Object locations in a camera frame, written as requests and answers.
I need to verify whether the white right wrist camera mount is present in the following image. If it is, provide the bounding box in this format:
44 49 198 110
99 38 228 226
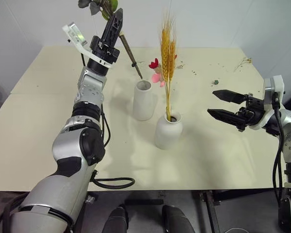
247 75 286 131

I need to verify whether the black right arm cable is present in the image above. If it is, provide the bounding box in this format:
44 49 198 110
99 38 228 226
271 92 288 207

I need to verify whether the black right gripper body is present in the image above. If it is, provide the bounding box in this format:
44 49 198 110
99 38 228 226
235 93 267 132

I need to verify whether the red and pink flower sprig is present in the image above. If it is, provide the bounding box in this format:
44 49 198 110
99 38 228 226
148 57 167 87

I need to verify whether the golden wheat bouquet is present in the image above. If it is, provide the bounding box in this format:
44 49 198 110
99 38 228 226
157 9 179 121

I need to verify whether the dark rounded shape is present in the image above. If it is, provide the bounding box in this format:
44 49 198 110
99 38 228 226
101 205 129 233
162 204 196 233

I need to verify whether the white cylindrical vase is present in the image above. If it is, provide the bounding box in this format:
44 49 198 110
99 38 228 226
132 80 153 121

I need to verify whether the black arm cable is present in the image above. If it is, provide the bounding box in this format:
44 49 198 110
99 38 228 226
271 92 288 207
81 53 136 189

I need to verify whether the white bottle-shaped vase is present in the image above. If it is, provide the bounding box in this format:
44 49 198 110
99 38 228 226
155 111 184 150

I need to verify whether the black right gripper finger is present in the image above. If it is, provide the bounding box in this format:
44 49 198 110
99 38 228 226
207 109 246 132
212 89 247 105

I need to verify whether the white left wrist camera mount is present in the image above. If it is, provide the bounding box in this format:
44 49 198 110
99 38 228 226
62 22 112 68

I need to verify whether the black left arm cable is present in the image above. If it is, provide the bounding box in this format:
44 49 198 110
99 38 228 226
81 53 136 189

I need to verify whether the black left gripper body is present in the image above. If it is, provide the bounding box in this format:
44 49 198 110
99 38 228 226
89 35 120 65

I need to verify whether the green leaf bouquet brown stem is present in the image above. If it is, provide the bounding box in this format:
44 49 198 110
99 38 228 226
78 0 144 80

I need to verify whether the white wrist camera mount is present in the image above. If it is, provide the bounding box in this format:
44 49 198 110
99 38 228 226
62 22 112 68
247 75 286 131

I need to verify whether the dried beige twig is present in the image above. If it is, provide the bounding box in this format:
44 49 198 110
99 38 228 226
234 57 253 72

